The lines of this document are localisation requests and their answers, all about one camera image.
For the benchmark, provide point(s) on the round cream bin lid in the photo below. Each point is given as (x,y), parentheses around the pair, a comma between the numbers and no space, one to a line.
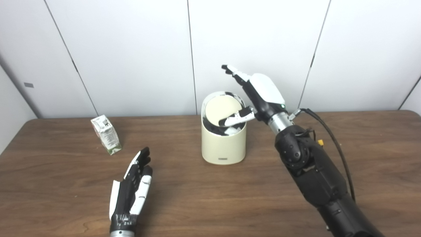
(222,108)

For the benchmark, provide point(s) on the cream-colored bin body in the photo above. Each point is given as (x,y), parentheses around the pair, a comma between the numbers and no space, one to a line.
(223,146)

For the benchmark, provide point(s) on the white green milk carton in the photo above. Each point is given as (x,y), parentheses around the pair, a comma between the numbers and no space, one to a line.
(108,136)

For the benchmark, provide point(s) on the small grey wall label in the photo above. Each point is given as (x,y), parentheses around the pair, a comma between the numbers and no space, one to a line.
(28,85)

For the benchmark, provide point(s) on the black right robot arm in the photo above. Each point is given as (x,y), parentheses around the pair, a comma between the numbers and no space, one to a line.
(315,174)

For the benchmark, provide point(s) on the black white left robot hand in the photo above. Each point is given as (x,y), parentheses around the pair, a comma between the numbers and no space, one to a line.
(126,197)

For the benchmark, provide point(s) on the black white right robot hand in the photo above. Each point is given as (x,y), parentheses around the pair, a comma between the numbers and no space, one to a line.
(264,93)

